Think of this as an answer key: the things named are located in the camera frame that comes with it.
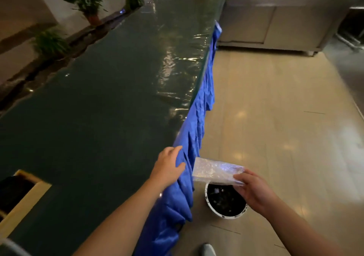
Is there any person's right hand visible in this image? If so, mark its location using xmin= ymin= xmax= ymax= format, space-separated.
xmin=233 ymin=169 xmax=278 ymax=219

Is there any person's left hand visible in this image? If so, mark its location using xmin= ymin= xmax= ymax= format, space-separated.
xmin=149 ymin=146 xmax=186 ymax=190

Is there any clear plastic bag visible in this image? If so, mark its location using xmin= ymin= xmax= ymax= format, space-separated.
xmin=192 ymin=157 xmax=246 ymax=186

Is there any person's right forearm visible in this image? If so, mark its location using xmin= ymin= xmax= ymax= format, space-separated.
xmin=262 ymin=197 xmax=348 ymax=256

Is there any person's left forearm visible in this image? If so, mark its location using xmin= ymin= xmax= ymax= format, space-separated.
xmin=72 ymin=178 xmax=166 ymax=256

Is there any blue table skirt cloth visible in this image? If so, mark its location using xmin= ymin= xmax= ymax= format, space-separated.
xmin=133 ymin=21 xmax=222 ymax=256

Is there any black bin liner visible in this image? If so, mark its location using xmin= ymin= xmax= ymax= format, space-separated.
xmin=207 ymin=183 xmax=247 ymax=217

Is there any white round waste bin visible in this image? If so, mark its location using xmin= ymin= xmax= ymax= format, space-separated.
xmin=205 ymin=182 xmax=249 ymax=219

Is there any person's grey shoe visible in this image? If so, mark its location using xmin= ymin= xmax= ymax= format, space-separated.
xmin=201 ymin=243 xmax=217 ymax=256

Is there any clear plastic table cover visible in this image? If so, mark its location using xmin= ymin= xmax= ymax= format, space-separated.
xmin=0 ymin=0 xmax=229 ymax=256

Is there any stainless steel cabinet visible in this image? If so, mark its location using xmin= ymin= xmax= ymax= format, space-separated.
xmin=217 ymin=0 xmax=360 ymax=56

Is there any dark rock planter border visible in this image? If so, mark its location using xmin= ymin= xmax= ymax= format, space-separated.
xmin=0 ymin=7 xmax=140 ymax=114

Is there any green grass-like plant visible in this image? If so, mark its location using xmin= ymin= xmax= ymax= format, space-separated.
xmin=31 ymin=28 xmax=70 ymax=60

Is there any grey round object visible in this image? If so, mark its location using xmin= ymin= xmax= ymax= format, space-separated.
xmin=0 ymin=238 xmax=32 ymax=256

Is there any broad-leaf plant in terracotta pot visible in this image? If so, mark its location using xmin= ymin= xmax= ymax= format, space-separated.
xmin=62 ymin=0 xmax=108 ymax=27

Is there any metal rack frame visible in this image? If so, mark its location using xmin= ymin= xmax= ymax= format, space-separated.
xmin=335 ymin=6 xmax=364 ymax=51

